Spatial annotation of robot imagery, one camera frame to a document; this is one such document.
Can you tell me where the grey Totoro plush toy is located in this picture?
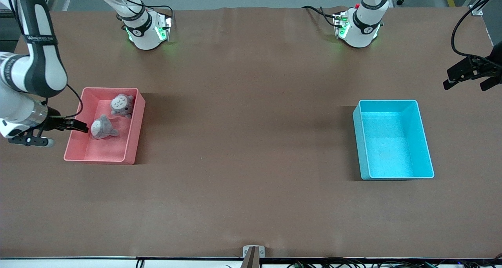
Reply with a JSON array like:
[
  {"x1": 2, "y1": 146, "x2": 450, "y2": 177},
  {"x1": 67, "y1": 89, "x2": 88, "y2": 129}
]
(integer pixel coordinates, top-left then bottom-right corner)
[
  {"x1": 110, "y1": 94, "x2": 135, "y2": 119},
  {"x1": 91, "y1": 115, "x2": 119, "y2": 139}
]

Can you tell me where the pink plastic box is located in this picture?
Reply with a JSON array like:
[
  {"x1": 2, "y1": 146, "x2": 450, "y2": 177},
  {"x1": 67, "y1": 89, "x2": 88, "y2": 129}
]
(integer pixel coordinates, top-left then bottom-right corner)
[{"x1": 64, "y1": 87, "x2": 146, "y2": 165}]

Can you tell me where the blue plastic box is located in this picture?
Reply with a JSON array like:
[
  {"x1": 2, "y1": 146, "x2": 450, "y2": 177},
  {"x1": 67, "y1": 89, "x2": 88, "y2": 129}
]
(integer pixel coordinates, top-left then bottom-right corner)
[{"x1": 353, "y1": 100, "x2": 435, "y2": 180}]

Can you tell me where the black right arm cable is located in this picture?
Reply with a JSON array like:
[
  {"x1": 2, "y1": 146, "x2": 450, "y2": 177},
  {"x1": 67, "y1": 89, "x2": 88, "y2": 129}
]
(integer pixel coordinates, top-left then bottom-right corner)
[{"x1": 59, "y1": 83, "x2": 84, "y2": 119}]

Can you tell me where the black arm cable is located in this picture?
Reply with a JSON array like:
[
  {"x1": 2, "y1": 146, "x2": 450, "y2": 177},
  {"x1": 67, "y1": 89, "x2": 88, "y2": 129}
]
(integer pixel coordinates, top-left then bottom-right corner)
[
  {"x1": 450, "y1": 0, "x2": 502, "y2": 63},
  {"x1": 59, "y1": 83, "x2": 84, "y2": 119}
]

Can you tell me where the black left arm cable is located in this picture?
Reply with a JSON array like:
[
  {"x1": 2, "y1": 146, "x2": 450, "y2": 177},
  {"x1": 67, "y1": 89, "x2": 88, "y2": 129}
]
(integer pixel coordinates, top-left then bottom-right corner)
[{"x1": 450, "y1": 0, "x2": 502, "y2": 63}]

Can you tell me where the aluminium frame post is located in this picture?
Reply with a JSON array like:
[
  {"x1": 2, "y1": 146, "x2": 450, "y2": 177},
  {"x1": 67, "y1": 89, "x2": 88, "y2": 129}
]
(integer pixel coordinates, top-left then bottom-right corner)
[{"x1": 470, "y1": 0, "x2": 502, "y2": 16}]

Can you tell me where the black base cable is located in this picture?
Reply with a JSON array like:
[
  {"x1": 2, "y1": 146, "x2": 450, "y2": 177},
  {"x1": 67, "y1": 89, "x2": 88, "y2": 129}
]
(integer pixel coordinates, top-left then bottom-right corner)
[{"x1": 301, "y1": 5, "x2": 338, "y2": 28}]

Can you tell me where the dark brown post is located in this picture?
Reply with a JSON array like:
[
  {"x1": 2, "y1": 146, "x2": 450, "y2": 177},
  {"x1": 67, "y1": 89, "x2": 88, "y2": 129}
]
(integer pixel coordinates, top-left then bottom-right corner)
[{"x1": 241, "y1": 247, "x2": 260, "y2": 268}]

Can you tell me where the grey metal bracket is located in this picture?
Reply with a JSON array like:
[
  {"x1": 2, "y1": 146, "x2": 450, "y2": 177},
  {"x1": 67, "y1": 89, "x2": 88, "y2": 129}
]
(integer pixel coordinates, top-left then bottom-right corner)
[{"x1": 243, "y1": 245, "x2": 266, "y2": 258}]

